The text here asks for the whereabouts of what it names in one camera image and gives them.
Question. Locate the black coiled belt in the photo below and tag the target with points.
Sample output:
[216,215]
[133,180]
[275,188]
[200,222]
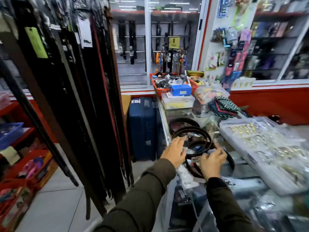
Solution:
[178,121]

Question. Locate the person's right hand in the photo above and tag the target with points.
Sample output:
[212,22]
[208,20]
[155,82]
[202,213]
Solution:
[212,165]

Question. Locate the person's right thumb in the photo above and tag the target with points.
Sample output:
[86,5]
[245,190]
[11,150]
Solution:
[204,159]

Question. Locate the gold flat box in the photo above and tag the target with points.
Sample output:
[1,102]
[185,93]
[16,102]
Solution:
[195,73]

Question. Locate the white flat box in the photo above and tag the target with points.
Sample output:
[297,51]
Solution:
[177,102]

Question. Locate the clear bag of small goods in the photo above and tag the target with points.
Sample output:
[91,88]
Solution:
[208,94]

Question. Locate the white hang tag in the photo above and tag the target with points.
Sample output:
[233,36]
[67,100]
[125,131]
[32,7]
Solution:
[85,33]

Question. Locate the row of hanging leather belts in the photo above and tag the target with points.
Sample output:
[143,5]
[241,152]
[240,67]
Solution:
[79,94]

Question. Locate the red plastic basket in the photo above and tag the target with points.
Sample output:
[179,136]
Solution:
[159,90]

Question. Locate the yellow paper sign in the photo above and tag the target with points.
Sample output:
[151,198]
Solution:
[174,42]

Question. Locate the person's right forearm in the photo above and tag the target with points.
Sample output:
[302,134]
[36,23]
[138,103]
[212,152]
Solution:
[224,205]

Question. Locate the board of hanging accessory packets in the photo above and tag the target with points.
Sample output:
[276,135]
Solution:
[229,45]

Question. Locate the white belt price tag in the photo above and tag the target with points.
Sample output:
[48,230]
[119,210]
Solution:
[196,159]

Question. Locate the blue hard-shell suitcase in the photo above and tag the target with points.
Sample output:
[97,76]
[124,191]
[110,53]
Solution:
[142,128]

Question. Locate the white open display box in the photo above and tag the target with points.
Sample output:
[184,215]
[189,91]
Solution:
[243,83]

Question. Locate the dark brown belt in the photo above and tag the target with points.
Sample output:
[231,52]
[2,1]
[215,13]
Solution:
[193,132]

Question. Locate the stack of striped folded cloths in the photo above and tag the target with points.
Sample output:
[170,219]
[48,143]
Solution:
[225,106]

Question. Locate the glass display counter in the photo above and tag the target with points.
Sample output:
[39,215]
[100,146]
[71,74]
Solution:
[241,190]

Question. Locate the blue plastic basket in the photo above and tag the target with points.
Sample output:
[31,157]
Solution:
[10,134]

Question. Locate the glass door display cabinet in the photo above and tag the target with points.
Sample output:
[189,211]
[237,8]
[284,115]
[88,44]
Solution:
[135,45]

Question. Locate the person's left hand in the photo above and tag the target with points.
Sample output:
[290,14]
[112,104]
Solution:
[171,153]

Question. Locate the green paper tag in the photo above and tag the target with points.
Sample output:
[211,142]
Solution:
[36,42]

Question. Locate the clear tray of belt buckles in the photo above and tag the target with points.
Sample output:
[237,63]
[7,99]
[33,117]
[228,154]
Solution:
[265,152]

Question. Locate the red basket of colourful goods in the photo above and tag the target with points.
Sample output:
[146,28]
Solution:
[29,171]

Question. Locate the person's left forearm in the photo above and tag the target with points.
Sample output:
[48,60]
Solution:
[142,198]

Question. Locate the glass shelf display of wallets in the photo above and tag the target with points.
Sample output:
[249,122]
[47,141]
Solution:
[277,43]

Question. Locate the person's left thumb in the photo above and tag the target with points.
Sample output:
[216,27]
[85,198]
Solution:
[184,153]

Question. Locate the blue cardboard box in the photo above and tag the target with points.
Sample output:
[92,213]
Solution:
[181,90]

